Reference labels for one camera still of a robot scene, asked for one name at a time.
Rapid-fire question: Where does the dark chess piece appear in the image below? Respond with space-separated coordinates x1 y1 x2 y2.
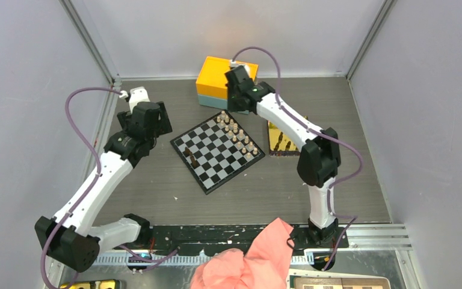
189 154 200 169
183 147 192 158

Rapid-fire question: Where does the black white chess board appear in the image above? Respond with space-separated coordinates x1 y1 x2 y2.
170 110 266 195

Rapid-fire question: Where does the gold tin tray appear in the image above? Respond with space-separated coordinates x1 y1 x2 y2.
267 121 300 157

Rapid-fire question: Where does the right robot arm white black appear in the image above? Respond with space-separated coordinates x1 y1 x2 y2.
225 64 340 247

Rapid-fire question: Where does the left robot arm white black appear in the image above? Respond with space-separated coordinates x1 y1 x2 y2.
34 101 172 273

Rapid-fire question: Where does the wooden chess board box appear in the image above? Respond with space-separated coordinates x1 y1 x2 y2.
293 277 391 289

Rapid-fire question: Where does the yellow and teal box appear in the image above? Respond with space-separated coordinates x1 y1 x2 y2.
196 56 259 110

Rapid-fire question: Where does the gold tin at bottom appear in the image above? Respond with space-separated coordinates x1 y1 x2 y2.
61 279 124 289

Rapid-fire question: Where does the pink cloth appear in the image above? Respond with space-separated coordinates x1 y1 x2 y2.
190 218 294 288

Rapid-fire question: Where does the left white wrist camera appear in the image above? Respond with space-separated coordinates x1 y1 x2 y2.
119 87 150 112

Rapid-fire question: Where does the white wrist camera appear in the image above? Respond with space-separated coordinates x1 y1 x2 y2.
229 60 251 78
119 87 150 112

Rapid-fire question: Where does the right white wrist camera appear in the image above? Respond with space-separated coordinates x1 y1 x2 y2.
229 60 251 78

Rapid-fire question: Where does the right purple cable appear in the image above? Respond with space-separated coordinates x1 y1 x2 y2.
230 46 364 272

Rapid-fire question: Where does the purple cable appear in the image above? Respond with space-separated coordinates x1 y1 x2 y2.
40 87 180 289
230 46 364 272

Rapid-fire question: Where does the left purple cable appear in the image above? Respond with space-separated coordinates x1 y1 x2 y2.
40 87 180 289

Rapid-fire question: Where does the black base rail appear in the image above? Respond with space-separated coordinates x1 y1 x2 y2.
112 224 350 256

